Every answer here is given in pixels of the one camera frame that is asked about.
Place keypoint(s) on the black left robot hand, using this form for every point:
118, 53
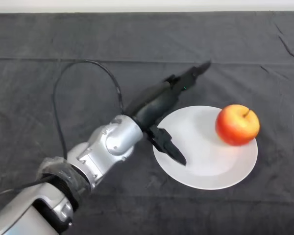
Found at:
159, 100

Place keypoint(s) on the red yellow apple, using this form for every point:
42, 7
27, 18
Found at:
237, 124

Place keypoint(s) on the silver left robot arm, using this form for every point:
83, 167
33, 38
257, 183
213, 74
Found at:
88, 156

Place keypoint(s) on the white round plate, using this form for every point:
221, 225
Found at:
210, 166

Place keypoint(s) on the black table cloth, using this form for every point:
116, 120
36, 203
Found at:
161, 36

